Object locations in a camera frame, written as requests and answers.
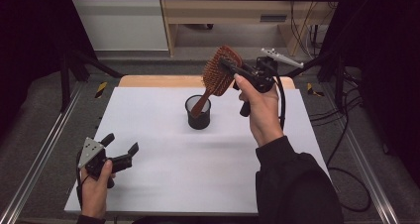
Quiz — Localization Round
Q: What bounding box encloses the aluminium floor rail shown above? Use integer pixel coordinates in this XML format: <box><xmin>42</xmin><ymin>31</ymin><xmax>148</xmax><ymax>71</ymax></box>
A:
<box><xmin>321</xmin><ymin>84</ymin><xmax>401</xmax><ymax>224</ymax></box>
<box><xmin>0</xmin><ymin>81</ymin><xmax>84</xmax><ymax>224</ymax></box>

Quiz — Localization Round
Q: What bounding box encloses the wooden hairbrush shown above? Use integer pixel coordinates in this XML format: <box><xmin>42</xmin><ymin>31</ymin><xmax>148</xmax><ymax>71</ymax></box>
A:
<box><xmin>190</xmin><ymin>45</ymin><xmax>245</xmax><ymax>119</ymax></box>

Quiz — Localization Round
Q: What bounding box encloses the person's left hand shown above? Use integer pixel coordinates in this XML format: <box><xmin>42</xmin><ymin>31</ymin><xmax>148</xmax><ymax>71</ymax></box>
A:
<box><xmin>79</xmin><ymin>160</ymin><xmax>115</xmax><ymax>219</ymax></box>

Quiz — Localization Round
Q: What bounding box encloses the white table mat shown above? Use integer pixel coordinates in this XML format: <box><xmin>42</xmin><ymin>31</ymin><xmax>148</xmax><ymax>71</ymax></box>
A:
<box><xmin>63</xmin><ymin>86</ymin><xmax>331</xmax><ymax>216</ymax></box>

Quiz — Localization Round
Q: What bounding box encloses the black curtain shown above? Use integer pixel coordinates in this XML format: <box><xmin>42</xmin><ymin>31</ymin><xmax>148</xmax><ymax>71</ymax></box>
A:
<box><xmin>320</xmin><ymin>0</ymin><xmax>420</xmax><ymax>178</ymax></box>
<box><xmin>0</xmin><ymin>0</ymin><xmax>97</xmax><ymax>129</ymax></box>

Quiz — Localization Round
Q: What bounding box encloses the light wooden office desk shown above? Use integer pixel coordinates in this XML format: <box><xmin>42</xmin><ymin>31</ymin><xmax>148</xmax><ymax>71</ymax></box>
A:
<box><xmin>157</xmin><ymin>0</ymin><xmax>345</xmax><ymax>57</ymax></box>

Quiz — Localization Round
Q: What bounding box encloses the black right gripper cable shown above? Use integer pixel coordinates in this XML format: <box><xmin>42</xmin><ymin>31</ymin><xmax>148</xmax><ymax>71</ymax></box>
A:
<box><xmin>272</xmin><ymin>74</ymin><xmax>287</xmax><ymax>131</ymax></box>

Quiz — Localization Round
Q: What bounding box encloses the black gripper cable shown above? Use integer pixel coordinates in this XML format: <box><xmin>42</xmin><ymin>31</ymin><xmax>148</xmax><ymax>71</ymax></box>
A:
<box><xmin>75</xmin><ymin>151</ymin><xmax>87</xmax><ymax>210</ymax></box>
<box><xmin>272</xmin><ymin>74</ymin><xmax>287</xmax><ymax>131</ymax></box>

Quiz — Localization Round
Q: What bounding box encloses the black floor cable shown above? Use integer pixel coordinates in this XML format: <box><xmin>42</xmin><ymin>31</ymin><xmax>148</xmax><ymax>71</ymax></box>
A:
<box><xmin>309</xmin><ymin>94</ymin><xmax>372</xmax><ymax>214</ymax></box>

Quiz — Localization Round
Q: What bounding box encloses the light wooden table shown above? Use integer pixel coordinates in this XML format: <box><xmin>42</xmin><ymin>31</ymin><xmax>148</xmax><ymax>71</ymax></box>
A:
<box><xmin>118</xmin><ymin>74</ymin><xmax>296</xmax><ymax>90</ymax></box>

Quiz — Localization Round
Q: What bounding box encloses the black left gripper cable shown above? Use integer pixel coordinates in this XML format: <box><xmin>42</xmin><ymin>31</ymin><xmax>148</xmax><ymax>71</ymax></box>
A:
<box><xmin>75</xmin><ymin>151</ymin><xmax>87</xmax><ymax>210</ymax></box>

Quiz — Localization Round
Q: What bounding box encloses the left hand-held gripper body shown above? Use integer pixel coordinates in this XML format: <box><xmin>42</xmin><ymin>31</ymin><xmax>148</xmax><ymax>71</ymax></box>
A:
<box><xmin>77</xmin><ymin>137</ymin><xmax>134</xmax><ymax>189</ymax></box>

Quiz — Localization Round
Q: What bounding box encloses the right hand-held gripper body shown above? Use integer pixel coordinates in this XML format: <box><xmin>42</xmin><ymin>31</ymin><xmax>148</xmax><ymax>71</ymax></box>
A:
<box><xmin>232</xmin><ymin>48</ymin><xmax>305</xmax><ymax>118</ymax></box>

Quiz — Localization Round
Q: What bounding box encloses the black metal stand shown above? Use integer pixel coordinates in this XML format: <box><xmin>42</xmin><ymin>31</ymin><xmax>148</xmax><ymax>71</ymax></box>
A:
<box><xmin>283</xmin><ymin>50</ymin><xmax>347</xmax><ymax>113</ymax></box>
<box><xmin>60</xmin><ymin>49</ymin><xmax>125</xmax><ymax>113</ymax></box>

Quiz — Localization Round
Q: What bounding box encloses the black mesh pen holder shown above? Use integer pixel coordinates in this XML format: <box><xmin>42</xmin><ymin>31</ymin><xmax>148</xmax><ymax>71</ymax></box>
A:
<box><xmin>184</xmin><ymin>94</ymin><xmax>212</xmax><ymax>131</ymax></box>

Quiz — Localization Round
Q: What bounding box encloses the yellow black floor tape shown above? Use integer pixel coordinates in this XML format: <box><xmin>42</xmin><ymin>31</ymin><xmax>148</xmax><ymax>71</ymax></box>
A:
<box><xmin>306</xmin><ymin>82</ymin><xmax>325</xmax><ymax>97</ymax></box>
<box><xmin>94</xmin><ymin>81</ymin><xmax>109</xmax><ymax>99</ymax></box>

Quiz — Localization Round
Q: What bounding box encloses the hanging black cable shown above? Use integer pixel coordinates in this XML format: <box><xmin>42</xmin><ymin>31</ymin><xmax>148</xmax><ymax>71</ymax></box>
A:
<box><xmin>289</xmin><ymin>0</ymin><xmax>313</xmax><ymax>57</ymax></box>

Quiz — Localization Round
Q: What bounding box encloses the person's right hand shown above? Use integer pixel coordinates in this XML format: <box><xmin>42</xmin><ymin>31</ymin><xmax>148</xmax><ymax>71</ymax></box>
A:
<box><xmin>233</xmin><ymin>73</ymin><xmax>288</xmax><ymax>149</ymax></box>

